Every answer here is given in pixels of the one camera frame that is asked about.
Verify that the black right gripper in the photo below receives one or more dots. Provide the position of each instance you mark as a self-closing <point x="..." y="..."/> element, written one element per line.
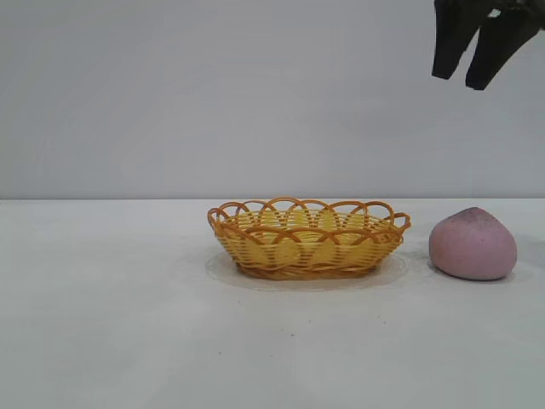
<point x="523" y="4"/>

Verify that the pink toy peach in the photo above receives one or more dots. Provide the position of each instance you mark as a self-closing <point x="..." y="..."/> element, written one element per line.
<point x="472" y="247"/>

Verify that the yellow woven wicker basket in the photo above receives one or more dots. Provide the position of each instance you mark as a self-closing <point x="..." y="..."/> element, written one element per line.
<point x="306" y="255"/>

